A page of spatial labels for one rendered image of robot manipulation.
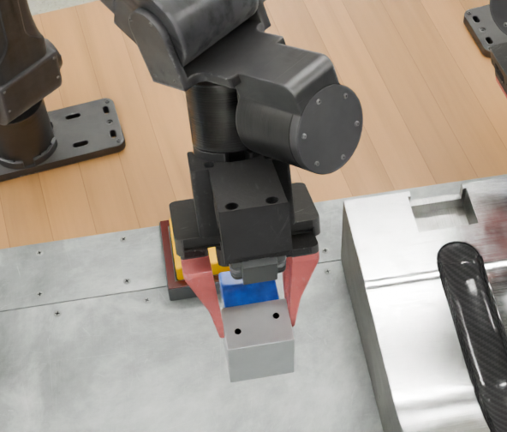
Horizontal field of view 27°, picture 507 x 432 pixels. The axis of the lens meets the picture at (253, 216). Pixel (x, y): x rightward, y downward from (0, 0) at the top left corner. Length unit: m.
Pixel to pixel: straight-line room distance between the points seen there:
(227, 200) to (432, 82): 0.55
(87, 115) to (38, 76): 0.14
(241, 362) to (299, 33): 0.51
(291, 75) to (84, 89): 0.57
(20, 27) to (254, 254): 0.39
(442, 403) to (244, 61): 0.33
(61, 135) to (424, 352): 0.46
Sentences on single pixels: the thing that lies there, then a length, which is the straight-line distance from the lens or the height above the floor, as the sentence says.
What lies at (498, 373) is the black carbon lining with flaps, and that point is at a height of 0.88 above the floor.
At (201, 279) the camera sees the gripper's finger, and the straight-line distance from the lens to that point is 0.75.
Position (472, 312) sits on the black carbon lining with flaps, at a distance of 0.90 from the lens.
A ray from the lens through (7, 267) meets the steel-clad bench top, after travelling 1.05.
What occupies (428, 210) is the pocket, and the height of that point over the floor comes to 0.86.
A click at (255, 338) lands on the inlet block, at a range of 0.79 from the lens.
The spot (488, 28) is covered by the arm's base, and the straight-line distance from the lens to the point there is 1.23.
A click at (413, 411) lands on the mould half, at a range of 0.85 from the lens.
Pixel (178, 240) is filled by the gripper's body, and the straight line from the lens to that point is 0.74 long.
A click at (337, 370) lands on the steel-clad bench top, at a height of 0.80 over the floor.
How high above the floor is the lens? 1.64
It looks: 53 degrees down
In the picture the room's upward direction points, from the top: 4 degrees counter-clockwise
